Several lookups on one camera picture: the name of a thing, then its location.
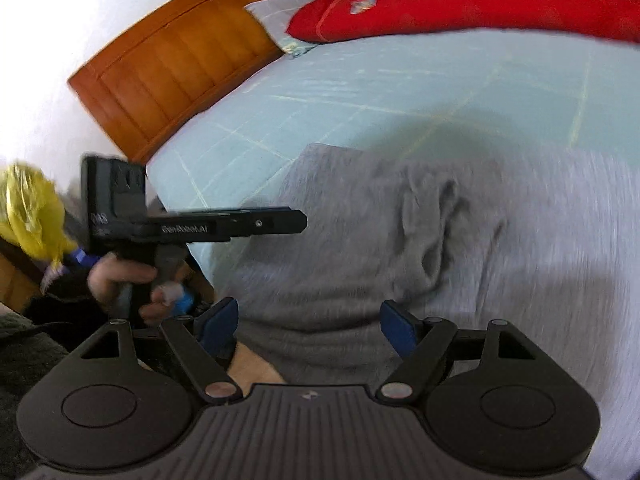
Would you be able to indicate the grey sweatshirt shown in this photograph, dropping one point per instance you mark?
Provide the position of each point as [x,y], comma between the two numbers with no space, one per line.
[450,260]

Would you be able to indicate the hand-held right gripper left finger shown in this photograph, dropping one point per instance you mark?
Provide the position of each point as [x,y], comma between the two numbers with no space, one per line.
[220,322]

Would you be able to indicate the grey checked pillow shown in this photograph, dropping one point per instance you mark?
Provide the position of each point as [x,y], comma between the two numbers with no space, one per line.
[280,15]

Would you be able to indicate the red quilt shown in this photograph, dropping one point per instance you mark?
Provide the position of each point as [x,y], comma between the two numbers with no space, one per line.
[475,2]

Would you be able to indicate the yellow plastic bag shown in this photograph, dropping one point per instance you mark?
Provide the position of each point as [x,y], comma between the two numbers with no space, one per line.
[35,215]

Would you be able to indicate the person's left hand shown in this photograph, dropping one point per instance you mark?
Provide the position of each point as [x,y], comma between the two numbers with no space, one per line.
[107,275]

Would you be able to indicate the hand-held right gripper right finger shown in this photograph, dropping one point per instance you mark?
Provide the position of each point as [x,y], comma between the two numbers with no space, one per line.
[397,327]

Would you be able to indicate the wooden headboard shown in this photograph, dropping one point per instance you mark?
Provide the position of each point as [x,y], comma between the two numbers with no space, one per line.
[165,60]

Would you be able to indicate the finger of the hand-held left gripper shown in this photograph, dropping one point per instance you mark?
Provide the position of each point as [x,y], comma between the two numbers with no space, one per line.
[270,221]

